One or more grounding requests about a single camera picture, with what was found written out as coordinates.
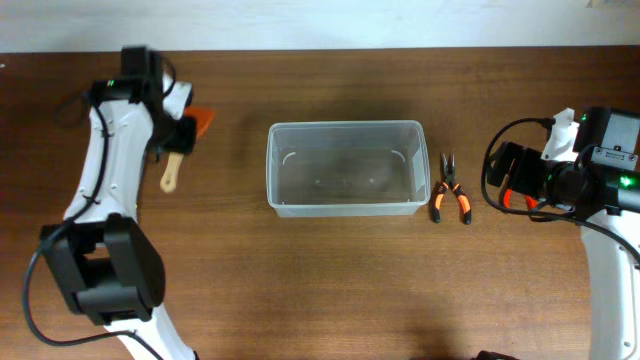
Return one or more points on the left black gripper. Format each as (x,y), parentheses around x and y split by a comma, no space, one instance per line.
(182,135)

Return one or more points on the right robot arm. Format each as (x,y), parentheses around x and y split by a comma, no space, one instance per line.
(586,175)

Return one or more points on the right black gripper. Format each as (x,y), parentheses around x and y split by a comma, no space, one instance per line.
(523,171)

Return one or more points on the clear plastic container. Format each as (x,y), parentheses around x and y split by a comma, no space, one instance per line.
(347,168)

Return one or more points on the dark object at edge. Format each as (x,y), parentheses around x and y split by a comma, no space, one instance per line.
(488,355)

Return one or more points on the orange scraper wooden handle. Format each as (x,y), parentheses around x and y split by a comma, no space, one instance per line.
(203,117)

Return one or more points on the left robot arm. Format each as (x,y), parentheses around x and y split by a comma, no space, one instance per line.
(103,264)

